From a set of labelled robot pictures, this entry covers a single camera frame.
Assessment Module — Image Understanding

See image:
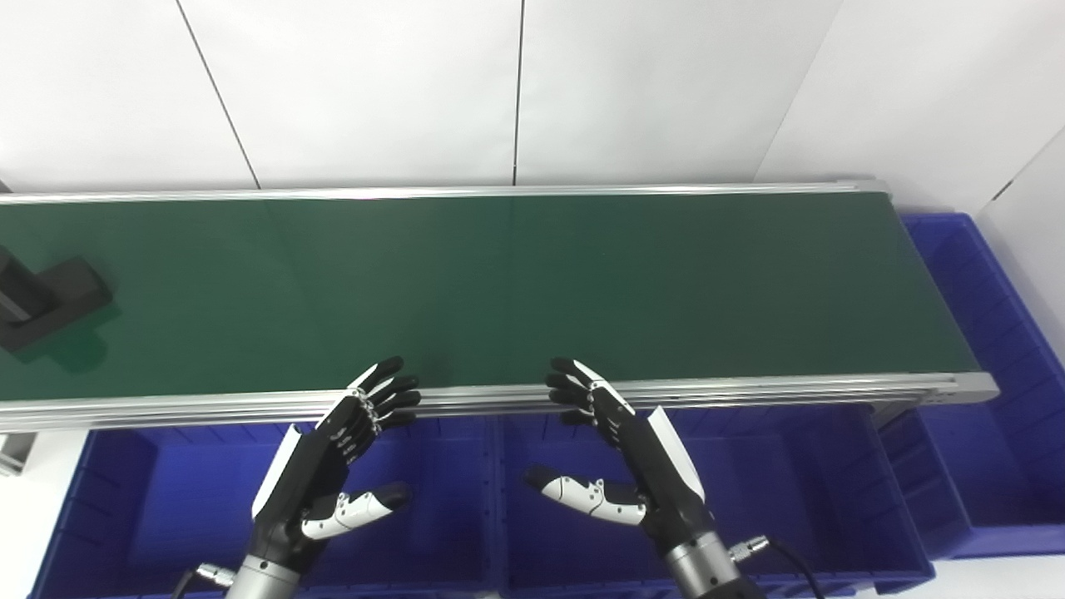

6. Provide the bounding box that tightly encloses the black cylinder part square base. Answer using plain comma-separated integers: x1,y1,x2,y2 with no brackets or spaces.
0,245,114,353

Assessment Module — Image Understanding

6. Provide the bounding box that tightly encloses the blue plastic bin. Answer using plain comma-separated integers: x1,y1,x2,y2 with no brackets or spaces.
29,412,504,599
874,212,1065,560
495,403,937,597

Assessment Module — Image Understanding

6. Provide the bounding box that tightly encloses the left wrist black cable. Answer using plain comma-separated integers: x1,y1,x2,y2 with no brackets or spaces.
171,563,239,599

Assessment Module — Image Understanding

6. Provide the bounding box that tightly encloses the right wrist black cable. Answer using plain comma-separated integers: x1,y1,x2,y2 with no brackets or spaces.
731,536,826,599

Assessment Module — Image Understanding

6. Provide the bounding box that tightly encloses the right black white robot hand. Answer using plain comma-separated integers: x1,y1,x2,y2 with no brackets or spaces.
524,358,717,561

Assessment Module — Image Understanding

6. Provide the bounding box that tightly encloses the green conveyor belt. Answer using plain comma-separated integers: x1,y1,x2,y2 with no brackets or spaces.
0,193,981,403
0,179,1000,434

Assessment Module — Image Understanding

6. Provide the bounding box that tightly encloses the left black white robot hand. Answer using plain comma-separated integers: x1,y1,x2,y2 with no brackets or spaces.
251,356,422,575

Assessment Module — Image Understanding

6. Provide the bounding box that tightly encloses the aluminium conveyor support leg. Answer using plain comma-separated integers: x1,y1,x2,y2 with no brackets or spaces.
0,431,39,477

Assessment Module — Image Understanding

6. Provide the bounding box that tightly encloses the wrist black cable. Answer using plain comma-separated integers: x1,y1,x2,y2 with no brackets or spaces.
171,563,239,599
731,536,826,599

